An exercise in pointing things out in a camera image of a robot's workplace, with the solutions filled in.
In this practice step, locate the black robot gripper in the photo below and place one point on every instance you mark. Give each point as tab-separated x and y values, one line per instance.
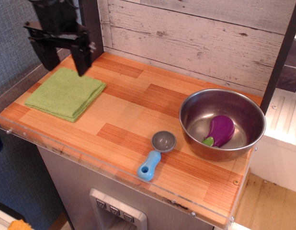
57	26

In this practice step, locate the green towel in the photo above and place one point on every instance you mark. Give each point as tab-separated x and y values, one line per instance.
65	94

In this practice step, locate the clear acrylic table guard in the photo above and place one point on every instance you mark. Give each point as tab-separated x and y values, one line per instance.
113	136

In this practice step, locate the grey toy fridge cabinet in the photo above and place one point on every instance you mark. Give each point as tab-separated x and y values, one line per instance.
73	183

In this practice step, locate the blue grey toy scoop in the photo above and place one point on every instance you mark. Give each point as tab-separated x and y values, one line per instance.
162	142

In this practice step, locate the silver dispenser button panel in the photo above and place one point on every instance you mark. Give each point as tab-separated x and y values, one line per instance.
113	214

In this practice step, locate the stainless steel bowl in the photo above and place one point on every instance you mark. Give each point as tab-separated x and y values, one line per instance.
197	111

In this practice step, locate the purple toy eggplant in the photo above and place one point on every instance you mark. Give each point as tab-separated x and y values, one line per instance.
221	130

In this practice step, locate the orange object bottom left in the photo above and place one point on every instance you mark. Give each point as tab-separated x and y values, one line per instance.
19	225

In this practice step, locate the white toy sink unit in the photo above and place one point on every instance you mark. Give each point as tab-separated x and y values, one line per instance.
275	159

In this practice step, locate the dark left shelf post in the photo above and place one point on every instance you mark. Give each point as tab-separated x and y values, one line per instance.
90	18

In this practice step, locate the dark shelf post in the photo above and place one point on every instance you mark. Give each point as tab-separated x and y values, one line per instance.
280	61
90	18

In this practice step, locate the dark right shelf post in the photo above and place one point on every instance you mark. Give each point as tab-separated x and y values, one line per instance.
280	61

